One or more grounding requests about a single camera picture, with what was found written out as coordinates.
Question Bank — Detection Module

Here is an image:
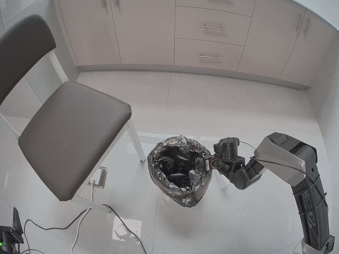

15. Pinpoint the white foam piece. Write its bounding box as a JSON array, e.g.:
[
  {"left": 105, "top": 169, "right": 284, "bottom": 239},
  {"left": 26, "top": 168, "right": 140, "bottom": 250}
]
[{"left": 213, "top": 172, "right": 231, "bottom": 191}]

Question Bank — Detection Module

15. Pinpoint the white cable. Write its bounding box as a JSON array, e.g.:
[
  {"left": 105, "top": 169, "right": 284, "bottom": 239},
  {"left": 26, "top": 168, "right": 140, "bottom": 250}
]
[{"left": 71, "top": 179, "right": 95, "bottom": 254}]

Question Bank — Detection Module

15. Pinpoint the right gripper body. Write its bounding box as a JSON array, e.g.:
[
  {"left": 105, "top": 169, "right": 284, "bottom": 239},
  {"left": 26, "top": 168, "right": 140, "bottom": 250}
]
[{"left": 212, "top": 160, "right": 233, "bottom": 175}]

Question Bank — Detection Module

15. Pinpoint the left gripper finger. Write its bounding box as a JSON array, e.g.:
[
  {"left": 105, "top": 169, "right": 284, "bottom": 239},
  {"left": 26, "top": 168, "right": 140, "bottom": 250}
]
[{"left": 12, "top": 207, "right": 24, "bottom": 234}]

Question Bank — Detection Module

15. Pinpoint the beige cabinet with drawers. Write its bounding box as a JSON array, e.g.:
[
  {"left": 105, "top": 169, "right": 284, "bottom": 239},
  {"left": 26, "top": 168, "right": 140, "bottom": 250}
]
[{"left": 52, "top": 0, "right": 339, "bottom": 90}]

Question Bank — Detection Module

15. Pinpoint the black plastic bag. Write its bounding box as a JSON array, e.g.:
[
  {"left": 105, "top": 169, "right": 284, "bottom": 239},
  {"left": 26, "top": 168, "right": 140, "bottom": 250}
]
[{"left": 147, "top": 135, "right": 214, "bottom": 208}]

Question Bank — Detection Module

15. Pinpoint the white chair with grey seat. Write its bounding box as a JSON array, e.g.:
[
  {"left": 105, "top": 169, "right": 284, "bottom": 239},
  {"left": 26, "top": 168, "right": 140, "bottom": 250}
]
[{"left": 0, "top": 14, "right": 146, "bottom": 214}]

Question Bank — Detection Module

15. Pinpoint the black cable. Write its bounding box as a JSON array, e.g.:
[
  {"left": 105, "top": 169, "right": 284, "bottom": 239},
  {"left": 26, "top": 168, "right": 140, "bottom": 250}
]
[
  {"left": 23, "top": 204, "right": 148, "bottom": 254},
  {"left": 237, "top": 140, "right": 327, "bottom": 195}
]

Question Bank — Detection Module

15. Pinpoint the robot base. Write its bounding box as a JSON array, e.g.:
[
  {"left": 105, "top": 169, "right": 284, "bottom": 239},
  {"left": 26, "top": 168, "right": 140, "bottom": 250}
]
[{"left": 301, "top": 241, "right": 339, "bottom": 254}]

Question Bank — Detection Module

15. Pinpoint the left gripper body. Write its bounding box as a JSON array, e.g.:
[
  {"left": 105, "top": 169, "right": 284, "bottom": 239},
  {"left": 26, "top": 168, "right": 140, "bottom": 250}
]
[{"left": 0, "top": 226, "right": 24, "bottom": 254}]

